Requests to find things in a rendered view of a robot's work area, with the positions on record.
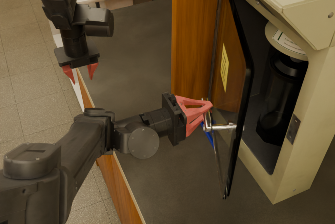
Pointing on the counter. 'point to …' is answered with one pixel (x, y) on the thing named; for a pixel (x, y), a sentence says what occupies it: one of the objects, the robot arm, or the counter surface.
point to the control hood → (297, 2)
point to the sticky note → (224, 67)
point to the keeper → (293, 129)
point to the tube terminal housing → (299, 155)
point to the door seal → (246, 101)
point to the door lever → (208, 127)
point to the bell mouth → (283, 43)
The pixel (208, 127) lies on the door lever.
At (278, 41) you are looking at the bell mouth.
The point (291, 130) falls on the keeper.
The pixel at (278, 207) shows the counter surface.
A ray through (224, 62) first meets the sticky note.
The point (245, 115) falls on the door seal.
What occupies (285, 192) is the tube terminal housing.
